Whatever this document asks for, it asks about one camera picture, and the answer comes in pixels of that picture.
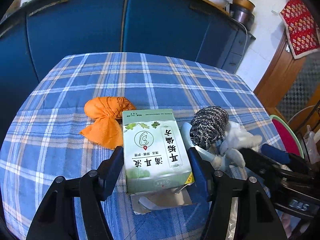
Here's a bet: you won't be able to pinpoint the red bucket green rim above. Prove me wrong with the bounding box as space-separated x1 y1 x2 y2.
270 115 304 159

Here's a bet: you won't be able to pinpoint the dark rice cooker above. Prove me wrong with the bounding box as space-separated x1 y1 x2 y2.
229 3 255 31

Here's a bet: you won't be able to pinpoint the small green ear-drop box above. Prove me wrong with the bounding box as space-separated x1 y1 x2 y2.
122 109 194 215

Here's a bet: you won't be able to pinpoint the light blue scrubber handle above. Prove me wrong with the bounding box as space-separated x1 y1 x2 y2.
180 121 226 168

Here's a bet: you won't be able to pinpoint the blue kitchen cabinets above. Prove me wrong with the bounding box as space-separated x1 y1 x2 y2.
1 0 255 137

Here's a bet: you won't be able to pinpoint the brown inner pot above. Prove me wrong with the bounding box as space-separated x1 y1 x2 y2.
233 0 255 12

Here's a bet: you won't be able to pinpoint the blue plaid tablecloth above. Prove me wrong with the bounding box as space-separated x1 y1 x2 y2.
0 51 286 240

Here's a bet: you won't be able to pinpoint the orange cloth bundle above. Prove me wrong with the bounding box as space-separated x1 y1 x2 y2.
80 96 136 150

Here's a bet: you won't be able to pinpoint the clear plastic bag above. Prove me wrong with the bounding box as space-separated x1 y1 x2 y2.
303 125 319 164

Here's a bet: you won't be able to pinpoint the white power cable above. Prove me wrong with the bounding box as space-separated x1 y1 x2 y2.
235 19 250 58

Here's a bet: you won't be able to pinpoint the white cloth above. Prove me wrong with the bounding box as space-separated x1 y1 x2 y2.
212 121 263 171

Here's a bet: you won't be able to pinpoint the red patterned quilted cloth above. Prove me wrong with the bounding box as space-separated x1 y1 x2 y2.
279 0 319 60

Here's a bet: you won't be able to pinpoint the steel wool scrubber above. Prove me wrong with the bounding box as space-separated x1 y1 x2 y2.
190 106 229 150

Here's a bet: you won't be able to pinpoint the wooden door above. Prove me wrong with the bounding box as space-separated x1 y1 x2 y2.
254 34 319 133

